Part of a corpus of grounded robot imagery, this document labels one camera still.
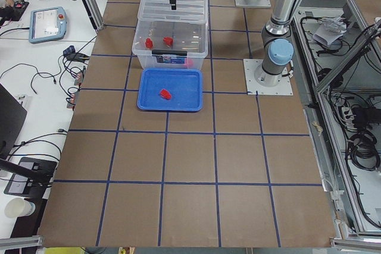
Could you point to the red block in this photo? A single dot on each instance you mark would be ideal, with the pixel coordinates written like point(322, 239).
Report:
point(149, 43)
point(168, 41)
point(165, 94)

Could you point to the clear plastic storage box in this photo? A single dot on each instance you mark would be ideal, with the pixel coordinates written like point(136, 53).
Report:
point(171, 33)

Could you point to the black box latch handle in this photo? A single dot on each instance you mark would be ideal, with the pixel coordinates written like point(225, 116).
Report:
point(169, 52)

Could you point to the blue teach pendant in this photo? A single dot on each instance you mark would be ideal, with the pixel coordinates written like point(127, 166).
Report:
point(47, 25)

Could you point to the white paper cup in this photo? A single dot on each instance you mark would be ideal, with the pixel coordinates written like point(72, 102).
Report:
point(19, 207)

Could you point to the blue plastic tray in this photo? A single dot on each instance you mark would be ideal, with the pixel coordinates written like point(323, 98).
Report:
point(185, 86)

